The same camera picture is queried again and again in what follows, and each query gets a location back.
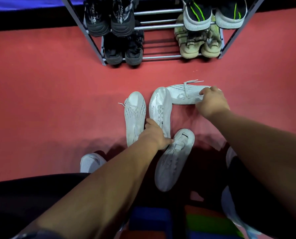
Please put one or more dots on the plain black shoe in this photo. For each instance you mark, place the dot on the plain black shoe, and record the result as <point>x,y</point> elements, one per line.
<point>134,52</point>
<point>113,53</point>

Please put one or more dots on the person's right thumb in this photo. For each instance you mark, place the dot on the person's right thumb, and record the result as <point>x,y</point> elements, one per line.
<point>204,91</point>

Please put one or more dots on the black green striped sneaker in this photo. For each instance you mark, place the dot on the black green striped sneaker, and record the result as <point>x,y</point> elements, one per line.
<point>197,16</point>
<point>231,13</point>

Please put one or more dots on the person's right leg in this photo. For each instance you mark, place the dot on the person's right leg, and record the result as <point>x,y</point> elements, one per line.
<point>260,206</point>

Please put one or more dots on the person's white shoe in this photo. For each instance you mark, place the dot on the person's white shoe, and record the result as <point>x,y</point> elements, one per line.
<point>229,156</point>
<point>91,163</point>

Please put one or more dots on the person's white left shoe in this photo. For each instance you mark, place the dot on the person's white left shoe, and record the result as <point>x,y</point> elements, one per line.
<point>91,163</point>

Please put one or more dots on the blue mat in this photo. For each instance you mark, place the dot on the blue mat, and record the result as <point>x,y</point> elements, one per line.
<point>26,2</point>

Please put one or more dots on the person's leg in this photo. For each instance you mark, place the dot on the person's leg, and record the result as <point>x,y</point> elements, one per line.
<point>260,206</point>
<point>21,196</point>

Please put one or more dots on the person's left hand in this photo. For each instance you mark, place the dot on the person's left hand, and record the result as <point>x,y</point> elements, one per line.
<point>153,135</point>

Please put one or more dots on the person's left thumb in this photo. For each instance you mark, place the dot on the person's left thumb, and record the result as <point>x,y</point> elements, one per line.
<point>168,141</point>

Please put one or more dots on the white knit sneaker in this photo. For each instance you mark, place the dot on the white knit sneaker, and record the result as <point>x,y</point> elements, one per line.
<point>182,95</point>
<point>134,114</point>

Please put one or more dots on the dark wristband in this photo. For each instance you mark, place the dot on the dark wristband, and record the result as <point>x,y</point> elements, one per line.
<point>38,234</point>

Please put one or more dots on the black lettered sneaker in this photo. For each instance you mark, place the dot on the black lettered sneaker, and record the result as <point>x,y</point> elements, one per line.
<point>122,19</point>
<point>97,19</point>

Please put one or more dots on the white smooth sneaker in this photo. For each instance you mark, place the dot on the white smooth sneaker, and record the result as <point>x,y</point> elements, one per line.
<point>160,104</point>
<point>173,161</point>

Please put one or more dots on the multicoloured plastic stool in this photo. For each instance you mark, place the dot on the multicoloured plastic stool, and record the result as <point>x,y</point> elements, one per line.
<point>150,217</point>

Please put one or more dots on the person's white right shoe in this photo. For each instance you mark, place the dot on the person's white right shoe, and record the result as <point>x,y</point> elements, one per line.
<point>229,156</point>

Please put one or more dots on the metal shoe rack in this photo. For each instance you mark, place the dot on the metal shoe rack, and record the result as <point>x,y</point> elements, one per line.
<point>160,57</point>

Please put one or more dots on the person's right forearm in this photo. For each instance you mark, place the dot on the person's right forearm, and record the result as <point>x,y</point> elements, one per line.
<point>257,146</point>

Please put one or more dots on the person's left forearm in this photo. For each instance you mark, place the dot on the person's left forearm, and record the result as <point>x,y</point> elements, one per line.
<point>108,186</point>

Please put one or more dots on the person's right hand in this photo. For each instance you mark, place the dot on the person's right hand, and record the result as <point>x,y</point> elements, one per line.
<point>212,103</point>

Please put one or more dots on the beige worn sneaker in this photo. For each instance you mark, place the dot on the beige worn sneaker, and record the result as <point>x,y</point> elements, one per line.
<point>212,46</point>
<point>189,46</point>

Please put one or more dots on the person's left leg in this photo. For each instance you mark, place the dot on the person's left leg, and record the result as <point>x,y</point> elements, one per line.
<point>21,196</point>

